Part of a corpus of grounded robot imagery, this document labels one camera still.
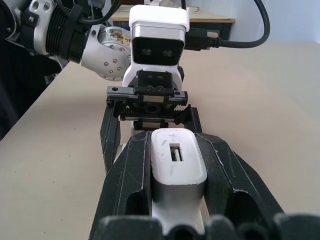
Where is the wooden desk with dark base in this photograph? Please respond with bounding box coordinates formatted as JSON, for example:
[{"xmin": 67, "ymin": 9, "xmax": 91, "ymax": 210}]
[{"xmin": 111, "ymin": 4, "xmax": 236, "ymax": 42}]

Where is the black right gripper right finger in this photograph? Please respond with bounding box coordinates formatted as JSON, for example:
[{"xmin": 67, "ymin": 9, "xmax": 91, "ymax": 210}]
[{"xmin": 194, "ymin": 131, "xmax": 285, "ymax": 226}]

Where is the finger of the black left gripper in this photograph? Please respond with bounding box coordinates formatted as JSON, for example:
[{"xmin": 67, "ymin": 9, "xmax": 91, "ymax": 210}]
[
  {"xmin": 174, "ymin": 104, "xmax": 204, "ymax": 135},
  {"xmin": 99, "ymin": 101, "xmax": 122, "ymax": 175}
]

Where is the black camera cable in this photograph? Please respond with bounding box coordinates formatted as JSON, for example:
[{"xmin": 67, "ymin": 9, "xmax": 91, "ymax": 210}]
[{"xmin": 186, "ymin": 0, "xmax": 271, "ymax": 52}]

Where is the white USB charger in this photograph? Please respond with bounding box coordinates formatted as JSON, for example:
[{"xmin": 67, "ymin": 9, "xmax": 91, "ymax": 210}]
[{"xmin": 149, "ymin": 127, "xmax": 208, "ymax": 204}]

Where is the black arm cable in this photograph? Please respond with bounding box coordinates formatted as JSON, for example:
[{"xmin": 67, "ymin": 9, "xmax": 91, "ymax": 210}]
[{"xmin": 78, "ymin": 0, "xmax": 121, "ymax": 26}]

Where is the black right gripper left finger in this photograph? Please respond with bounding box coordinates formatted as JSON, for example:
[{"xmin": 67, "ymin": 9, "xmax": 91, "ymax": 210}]
[{"xmin": 89, "ymin": 130, "xmax": 154, "ymax": 238}]

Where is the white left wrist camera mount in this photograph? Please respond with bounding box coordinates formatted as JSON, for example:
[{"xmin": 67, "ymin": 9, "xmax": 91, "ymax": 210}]
[{"xmin": 121, "ymin": 4, "xmax": 190, "ymax": 91}]

